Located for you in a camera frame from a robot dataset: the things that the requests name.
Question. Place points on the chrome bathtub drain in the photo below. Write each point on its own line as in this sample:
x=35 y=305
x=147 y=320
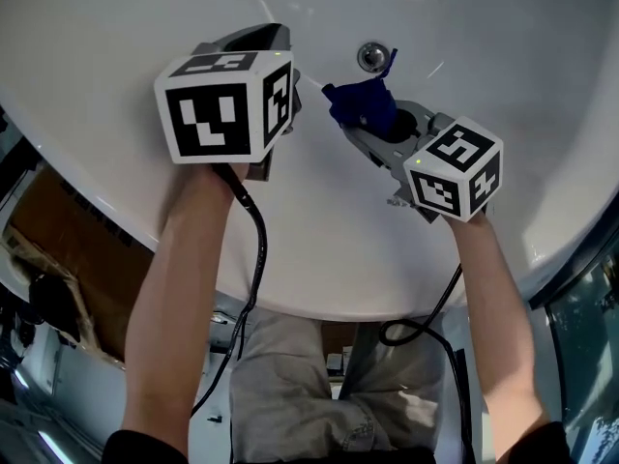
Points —
x=372 y=57

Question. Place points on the grey trousers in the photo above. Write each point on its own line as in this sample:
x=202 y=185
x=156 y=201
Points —
x=280 y=385

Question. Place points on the person's left forearm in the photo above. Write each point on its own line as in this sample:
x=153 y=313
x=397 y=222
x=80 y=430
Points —
x=179 y=307

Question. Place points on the blue cloth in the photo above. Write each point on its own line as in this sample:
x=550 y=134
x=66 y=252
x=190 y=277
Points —
x=362 y=102

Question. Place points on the white low counter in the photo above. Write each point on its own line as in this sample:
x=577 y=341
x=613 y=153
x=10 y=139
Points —
x=58 y=394

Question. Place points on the brown cardboard box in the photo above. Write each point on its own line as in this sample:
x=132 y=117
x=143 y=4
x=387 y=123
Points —
x=72 y=240

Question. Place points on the white bathtub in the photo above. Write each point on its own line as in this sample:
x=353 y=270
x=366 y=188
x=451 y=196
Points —
x=483 y=41

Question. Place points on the dark glass window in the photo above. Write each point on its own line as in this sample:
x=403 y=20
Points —
x=590 y=356

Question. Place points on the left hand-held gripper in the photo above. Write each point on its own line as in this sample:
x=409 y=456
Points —
x=208 y=114

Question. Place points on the person's right forearm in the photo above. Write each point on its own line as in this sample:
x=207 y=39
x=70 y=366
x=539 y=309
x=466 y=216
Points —
x=498 y=336

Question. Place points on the black shirt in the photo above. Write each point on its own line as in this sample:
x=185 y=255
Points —
x=537 y=445

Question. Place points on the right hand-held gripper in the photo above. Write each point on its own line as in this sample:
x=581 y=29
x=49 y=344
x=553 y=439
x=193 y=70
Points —
x=454 y=172

